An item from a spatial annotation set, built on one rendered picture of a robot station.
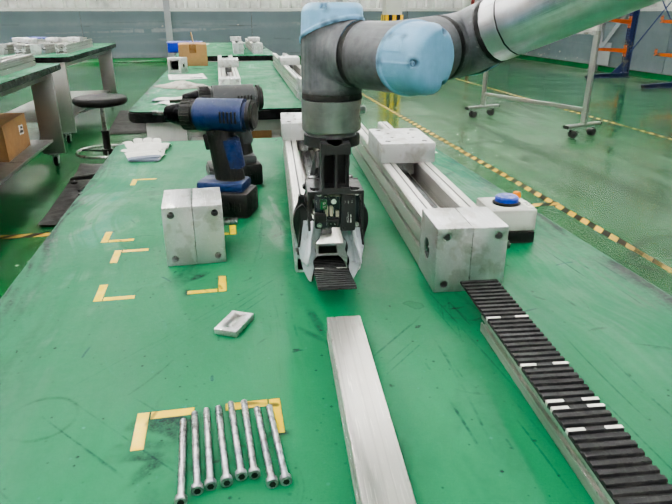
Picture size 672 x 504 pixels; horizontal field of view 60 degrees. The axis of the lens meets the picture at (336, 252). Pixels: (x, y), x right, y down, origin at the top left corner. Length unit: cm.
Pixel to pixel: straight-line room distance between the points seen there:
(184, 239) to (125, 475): 45
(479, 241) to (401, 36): 32
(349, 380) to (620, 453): 24
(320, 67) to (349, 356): 33
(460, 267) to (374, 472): 41
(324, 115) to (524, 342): 35
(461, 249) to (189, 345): 38
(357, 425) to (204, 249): 48
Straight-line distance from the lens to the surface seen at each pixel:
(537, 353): 66
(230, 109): 110
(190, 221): 92
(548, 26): 69
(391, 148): 118
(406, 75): 63
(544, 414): 61
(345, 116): 73
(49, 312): 86
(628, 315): 86
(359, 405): 56
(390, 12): 1101
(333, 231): 93
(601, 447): 55
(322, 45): 71
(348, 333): 67
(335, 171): 72
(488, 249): 84
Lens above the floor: 114
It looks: 22 degrees down
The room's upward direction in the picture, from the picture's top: straight up
